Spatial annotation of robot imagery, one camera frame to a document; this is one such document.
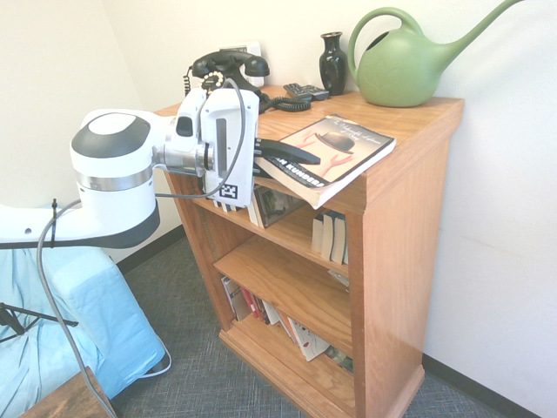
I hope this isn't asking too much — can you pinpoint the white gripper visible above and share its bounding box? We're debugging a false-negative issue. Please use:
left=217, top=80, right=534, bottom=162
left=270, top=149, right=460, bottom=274
left=199, top=88, right=322, bottom=209

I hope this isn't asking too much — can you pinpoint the bowler hat paperback book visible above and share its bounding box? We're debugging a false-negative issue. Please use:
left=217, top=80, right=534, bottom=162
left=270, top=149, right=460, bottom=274
left=253, top=113, right=397, bottom=210

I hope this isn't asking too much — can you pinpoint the black rotary telephone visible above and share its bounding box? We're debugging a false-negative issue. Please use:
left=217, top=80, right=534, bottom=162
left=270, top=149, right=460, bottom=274
left=181, top=64, right=313, bottom=115
left=187, top=49, right=271, bottom=99

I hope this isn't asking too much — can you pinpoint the black cover book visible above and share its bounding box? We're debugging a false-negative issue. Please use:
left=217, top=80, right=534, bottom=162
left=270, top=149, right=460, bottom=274
left=253, top=185, right=306, bottom=228

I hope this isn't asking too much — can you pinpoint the white paged dark spine book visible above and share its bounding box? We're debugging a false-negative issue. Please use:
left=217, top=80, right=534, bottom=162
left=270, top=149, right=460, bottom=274
left=331, top=212, right=350, bottom=266
left=311, top=212, right=325, bottom=254
left=320, top=211, right=337, bottom=262

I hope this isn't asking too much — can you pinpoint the black vase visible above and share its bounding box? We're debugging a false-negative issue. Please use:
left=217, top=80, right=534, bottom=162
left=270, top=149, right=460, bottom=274
left=319, top=31, right=348, bottom=97

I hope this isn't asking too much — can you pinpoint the white paper item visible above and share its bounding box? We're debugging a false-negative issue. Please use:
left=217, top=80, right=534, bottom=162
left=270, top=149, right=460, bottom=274
left=326, top=268, right=351, bottom=289

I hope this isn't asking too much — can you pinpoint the green watering can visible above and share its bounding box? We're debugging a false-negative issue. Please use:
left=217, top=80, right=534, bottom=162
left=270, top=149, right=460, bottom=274
left=346, top=0, right=530, bottom=109

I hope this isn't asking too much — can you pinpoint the wooden bookshelf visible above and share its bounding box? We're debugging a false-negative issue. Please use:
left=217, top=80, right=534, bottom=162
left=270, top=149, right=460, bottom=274
left=154, top=84, right=466, bottom=418

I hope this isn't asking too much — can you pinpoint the bright red book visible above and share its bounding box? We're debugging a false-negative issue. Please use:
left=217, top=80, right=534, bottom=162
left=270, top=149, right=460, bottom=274
left=240, top=287, right=263, bottom=322

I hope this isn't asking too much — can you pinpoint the dark red book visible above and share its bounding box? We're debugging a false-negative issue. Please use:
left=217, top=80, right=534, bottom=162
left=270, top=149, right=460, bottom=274
left=252, top=295, right=272, bottom=326

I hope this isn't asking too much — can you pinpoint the plain white book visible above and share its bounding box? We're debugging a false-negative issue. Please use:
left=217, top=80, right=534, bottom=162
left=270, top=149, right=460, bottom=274
left=262, top=300, right=281, bottom=327

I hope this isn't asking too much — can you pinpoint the white book with red art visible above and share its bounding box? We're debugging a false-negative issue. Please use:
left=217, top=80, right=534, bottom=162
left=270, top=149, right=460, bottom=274
left=286, top=316, right=331, bottom=362

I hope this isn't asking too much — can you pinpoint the light blue cloth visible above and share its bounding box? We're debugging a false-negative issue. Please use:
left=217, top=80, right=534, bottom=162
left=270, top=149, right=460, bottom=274
left=0, top=200, right=168, bottom=418

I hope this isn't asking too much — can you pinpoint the black tripod stand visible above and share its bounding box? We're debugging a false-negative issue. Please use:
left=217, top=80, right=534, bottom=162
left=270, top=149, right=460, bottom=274
left=0, top=302, right=79, bottom=336

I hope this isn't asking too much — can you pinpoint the dark brown wooden table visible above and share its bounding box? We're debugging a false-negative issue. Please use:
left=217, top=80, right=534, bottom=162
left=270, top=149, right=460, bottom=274
left=28, top=366, right=115, bottom=418

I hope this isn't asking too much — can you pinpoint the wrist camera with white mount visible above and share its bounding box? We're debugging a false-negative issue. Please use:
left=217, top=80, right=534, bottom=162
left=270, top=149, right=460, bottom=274
left=164, top=90, right=208, bottom=149

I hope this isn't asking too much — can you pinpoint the white cable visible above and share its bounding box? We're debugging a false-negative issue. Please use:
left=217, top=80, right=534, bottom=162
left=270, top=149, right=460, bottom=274
left=141, top=343, right=173, bottom=378

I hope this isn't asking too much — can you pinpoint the grey cable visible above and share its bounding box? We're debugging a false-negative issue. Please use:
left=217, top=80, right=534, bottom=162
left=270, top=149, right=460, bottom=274
left=37, top=77, right=245, bottom=418

